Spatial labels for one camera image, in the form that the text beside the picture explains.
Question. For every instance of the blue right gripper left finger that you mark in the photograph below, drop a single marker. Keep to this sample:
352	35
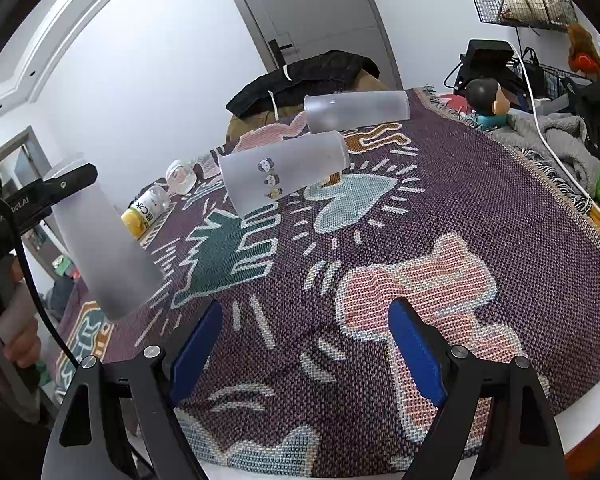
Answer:
190	346

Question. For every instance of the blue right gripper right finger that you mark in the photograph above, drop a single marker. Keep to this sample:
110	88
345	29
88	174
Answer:
422	348

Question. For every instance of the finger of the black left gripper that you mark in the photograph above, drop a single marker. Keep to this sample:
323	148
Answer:
56	189

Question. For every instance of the plain frosted plastic cup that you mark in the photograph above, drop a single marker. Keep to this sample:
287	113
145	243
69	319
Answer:
118	273

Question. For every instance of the clear plastic cup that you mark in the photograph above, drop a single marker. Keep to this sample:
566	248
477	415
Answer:
180	177

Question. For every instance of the frosted cup with cartoon print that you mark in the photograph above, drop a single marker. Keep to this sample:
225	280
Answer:
260	176

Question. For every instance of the far frosted plastic cup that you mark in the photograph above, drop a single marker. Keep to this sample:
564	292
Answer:
348	110

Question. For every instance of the person's left hand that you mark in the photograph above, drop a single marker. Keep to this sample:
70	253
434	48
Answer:
18	324

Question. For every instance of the purple patterned woven tablecloth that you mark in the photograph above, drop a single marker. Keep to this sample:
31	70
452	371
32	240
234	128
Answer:
306	379

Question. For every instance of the brown chair back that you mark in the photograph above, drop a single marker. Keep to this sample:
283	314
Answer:
239	126

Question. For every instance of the grey fleece blanket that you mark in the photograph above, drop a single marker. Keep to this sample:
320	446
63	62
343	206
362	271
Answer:
565	135

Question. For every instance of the cartoon boy figurine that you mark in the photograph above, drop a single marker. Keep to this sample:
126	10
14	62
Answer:
487	99

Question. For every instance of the black jacket on chair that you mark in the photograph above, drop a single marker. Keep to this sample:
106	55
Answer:
330	72

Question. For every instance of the black device on shelf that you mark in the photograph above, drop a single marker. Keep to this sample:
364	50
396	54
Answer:
485	58

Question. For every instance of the grey door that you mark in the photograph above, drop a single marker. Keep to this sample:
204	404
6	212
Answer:
317	26

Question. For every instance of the brown plush toy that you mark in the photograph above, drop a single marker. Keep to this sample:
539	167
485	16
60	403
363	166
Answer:
583	57

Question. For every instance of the black door handle lock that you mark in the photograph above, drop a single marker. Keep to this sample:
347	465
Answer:
277	52

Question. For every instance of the black wire wall basket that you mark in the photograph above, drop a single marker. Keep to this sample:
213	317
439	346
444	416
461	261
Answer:
537	14

